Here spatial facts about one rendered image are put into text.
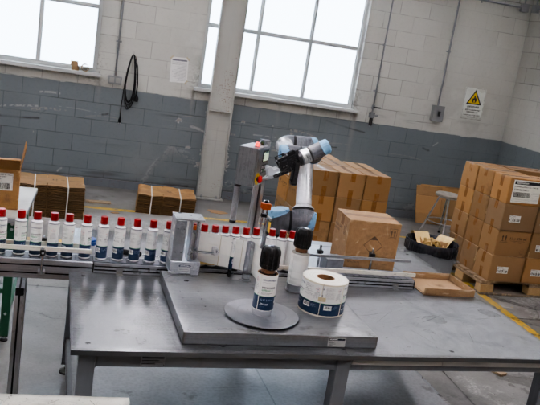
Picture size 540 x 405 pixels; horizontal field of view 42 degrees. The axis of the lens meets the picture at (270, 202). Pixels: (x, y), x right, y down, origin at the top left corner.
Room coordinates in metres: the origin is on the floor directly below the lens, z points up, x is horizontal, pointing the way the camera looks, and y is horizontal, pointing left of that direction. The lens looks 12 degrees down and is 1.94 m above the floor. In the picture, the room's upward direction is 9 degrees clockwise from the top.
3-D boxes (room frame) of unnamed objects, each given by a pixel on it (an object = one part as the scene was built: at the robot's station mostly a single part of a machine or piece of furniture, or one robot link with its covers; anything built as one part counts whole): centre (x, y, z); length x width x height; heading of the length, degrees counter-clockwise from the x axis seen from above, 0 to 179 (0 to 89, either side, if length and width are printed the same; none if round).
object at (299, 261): (3.08, -0.18, 1.03); 0.09 x 0.09 x 0.30
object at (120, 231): (3.10, 0.66, 0.98); 0.05 x 0.05 x 0.20
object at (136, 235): (3.12, 0.59, 0.98); 0.05 x 0.05 x 0.20
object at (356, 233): (3.82, -0.56, 0.99); 0.30 x 0.24 x 0.27; 103
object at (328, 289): (2.88, -0.29, 0.95); 0.20 x 0.20 x 0.14
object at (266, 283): (2.70, -0.04, 1.04); 0.09 x 0.09 x 0.29
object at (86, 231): (3.05, 0.80, 0.98); 0.05 x 0.05 x 0.20
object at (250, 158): (3.37, 0.11, 1.38); 0.17 x 0.10 x 0.19; 163
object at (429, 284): (3.63, -0.96, 0.85); 0.30 x 0.26 x 0.04; 108
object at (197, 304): (2.86, -0.04, 0.86); 0.80 x 0.67 x 0.05; 108
